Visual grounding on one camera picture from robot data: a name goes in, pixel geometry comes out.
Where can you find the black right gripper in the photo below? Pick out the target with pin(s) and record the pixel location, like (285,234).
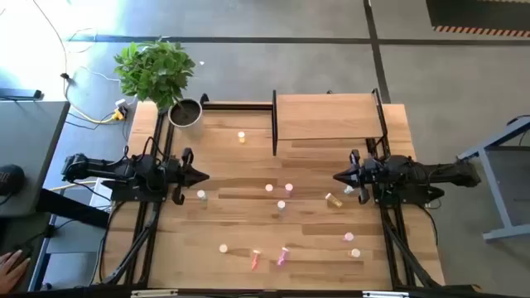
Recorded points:
(366,174)

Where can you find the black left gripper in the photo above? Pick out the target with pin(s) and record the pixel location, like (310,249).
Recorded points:
(176,174)

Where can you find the teal pill bottle white cap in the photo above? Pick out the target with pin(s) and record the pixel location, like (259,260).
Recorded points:
(281,205)
(349,189)
(201,194)

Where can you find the yellow pill bottle white cap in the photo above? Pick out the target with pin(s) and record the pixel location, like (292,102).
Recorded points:
(241,137)
(333,200)

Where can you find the purple pill bottle white cap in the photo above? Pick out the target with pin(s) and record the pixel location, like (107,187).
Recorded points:
(348,236)
(283,256)
(288,188)

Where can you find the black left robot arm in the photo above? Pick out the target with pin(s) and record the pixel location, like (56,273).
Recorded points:
(103,169)

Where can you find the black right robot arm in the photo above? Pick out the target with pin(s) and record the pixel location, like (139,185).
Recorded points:
(414,171)

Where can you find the white floor box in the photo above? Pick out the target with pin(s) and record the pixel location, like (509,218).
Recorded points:
(96,198)

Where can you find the white power adapter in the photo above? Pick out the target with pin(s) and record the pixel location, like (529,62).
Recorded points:
(122,104)

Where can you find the green potted plant white pot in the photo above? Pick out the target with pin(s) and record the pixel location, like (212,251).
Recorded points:
(153,70)

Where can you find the black desk beam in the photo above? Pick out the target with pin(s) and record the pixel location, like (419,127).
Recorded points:
(70,207)

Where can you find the small black plug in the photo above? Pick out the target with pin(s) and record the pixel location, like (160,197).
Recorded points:
(64,75)

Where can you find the grey desk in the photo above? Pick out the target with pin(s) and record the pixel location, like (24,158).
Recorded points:
(29,136)

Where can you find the blue metal desk leg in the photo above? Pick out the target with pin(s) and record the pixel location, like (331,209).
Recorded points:
(40,265)

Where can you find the black round device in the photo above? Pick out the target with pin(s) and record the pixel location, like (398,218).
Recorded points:
(10,180)

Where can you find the dark flat bar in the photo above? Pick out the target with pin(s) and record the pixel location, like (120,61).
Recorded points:
(20,94)

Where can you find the person's hand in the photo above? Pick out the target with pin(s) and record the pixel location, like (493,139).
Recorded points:
(12,271)

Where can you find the black mat hazard stripe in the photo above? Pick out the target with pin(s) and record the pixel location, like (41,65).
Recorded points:
(476,14)

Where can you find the wooden shelf black metal frame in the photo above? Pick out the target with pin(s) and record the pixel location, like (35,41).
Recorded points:
(327,116)

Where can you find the silver metal bracket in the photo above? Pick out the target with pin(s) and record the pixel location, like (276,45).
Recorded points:
(153,294)
(385,294)

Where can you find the blue-grey metal desk frame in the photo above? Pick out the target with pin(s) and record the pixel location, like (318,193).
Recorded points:
(497,194)

